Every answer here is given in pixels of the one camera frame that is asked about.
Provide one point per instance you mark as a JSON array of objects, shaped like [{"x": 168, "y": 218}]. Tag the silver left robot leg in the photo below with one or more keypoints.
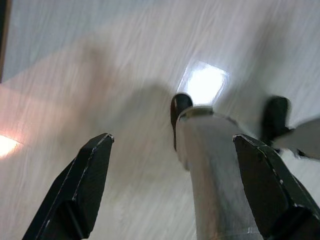
[{"x": 212, "y": 162}]

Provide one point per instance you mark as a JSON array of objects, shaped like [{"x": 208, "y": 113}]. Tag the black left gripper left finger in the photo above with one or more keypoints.
[{"x": 75, "y": 195}]

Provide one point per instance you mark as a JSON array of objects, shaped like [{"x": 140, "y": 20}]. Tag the silver right robot leg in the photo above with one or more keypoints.
[{"x": 305, "y": 140}]

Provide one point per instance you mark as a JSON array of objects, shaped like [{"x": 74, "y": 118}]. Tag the silver robot leg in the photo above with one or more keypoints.
[
  {"x": 305, "y": 140},
  {"x": 212, "y": 162}
]

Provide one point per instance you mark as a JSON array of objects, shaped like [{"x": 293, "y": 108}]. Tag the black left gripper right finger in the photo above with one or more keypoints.
[{"x": 270, "y": 195}]

